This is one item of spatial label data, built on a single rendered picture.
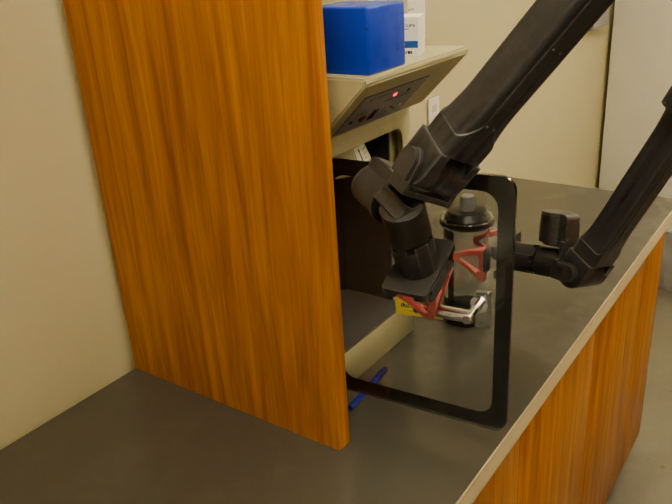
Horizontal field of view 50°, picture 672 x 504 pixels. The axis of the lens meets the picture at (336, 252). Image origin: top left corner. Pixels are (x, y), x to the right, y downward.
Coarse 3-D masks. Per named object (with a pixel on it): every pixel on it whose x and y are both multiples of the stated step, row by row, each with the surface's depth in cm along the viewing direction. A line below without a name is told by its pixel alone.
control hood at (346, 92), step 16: (432, 48) 119; (448, 48) 118; (464, 48) 119; (416, 64) 107; (432, 64) 111; (448, 64) 118; (336, 80) 99; (352, 80) 98; (368, 80) 97; (384, 80) 100; (400, 80) 106; (432, 80) 120; (336, 96) 100; (352, 96) 98; (368, 96) 101; (416, 96) 122; (336, 112) 101; (352, 112) 103; (336, 128) 104
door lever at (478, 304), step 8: (480, 296) 101; (424, 304) 101; (440, 304) 100; (472, 304) 102; (480, 304) 100; (416, 312) 101; (440, 312) 99; (448, 312) 99; (456, 312) 98; (464, 312) 98; (472, 312) 98; (480, 312) 101; (456, 320) 98; (464, 320) 97; (472, 320) 97
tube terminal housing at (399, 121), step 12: (324, 0) 104; (336, 0) 107; (348, 0) 109; (360, 0) 112; (408, 108) 130; (384, 120) 124; (396, 120) 127; (408, 120) 131; (348, 132) 116; (360, 132) 118; (372, 132) 121; (384, 132) 125; (396, 132) 133; (408, 132) 131; (336, 144) 113; (348, 144) 116; (360, 144) 119; (396, 144) 134; (396, 156) 135
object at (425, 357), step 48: (336, 192) 107; (480, 192) 95; (384, 240) 106; (480, 240) 98; (480, 288) 100; (384, 336) 112; (432, 336) 108; (480, 336) 103; (384, 384) 116; (432, 384) 111; (480, 384) 106
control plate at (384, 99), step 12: (408, 84) 111; (420, 84) 116; (372, 96) 102; (384, 96) 107; (396, 96) 112; (408, 96) 117; (360, 108) 104; (372, 108) 108; (396, 108) 119; (348, 120) 105; (372, 120) 115; (336, 132) 106
